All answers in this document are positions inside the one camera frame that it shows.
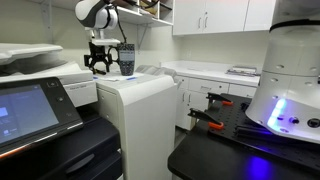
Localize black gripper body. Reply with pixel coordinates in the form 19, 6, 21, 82
89, 42, 113, 64

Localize white printed paper sheet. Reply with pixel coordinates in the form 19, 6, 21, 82
93, 70, 144, 83

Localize black speckled mug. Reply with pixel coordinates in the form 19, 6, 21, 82
108, 43, 136, 77

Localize white finisher output tray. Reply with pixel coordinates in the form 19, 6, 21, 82
134, 64, 178, 81

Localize white copier finisher cabinet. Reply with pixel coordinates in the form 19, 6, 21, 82
94, 71, 178, 180

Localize brown envelope stack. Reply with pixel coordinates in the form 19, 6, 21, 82
139, 0, 158, 16

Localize white mail sorter cubbies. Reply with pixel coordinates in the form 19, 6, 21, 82
111, 0, 174, 22

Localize black copier touchscreen panel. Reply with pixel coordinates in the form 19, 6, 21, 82
0, 76, 84, 158

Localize white and black copier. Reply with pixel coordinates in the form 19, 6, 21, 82
0, 42, 124, 180

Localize stack of papers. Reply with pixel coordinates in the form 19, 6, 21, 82
225, 65, 258, 78

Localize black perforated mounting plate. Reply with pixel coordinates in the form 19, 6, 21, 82
206, 93, 320, 174

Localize white wrist mount plate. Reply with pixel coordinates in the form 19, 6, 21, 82
89, 37, 122, 47

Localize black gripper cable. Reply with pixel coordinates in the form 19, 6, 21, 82
113, 3, 128, 45

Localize white shelf bracket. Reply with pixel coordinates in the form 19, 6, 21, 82
136, 23, 150, 50
39, 1, 55, 44

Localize white wall shelf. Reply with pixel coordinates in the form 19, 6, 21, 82
33, 0, 174, 28

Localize black clamp orange handle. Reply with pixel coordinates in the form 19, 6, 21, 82
205, 92, 234, 107
187, 107, 225, 131

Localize white wall cabinet unit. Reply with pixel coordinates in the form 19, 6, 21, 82
172, 0, 278, 37

